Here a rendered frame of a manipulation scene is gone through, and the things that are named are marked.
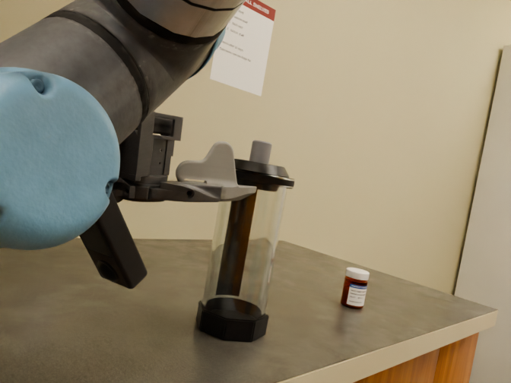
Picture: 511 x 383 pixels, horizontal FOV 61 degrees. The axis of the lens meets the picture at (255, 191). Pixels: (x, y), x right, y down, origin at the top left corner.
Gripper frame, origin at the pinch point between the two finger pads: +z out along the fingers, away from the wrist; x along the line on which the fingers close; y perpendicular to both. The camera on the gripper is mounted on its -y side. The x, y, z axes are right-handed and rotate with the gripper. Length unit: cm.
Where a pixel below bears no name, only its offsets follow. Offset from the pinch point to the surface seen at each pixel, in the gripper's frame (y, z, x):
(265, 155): 4.2, 11.7, -1.2
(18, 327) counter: -19.5, -11.5, 15.2
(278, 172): 2.3, 10.9, -4.1
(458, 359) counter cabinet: -36, 66, -27
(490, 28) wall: 91, 254, -2
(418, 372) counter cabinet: -34, 46, -22
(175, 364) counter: -19.9, -4.0, -2.5
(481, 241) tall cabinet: -35, 261, -20
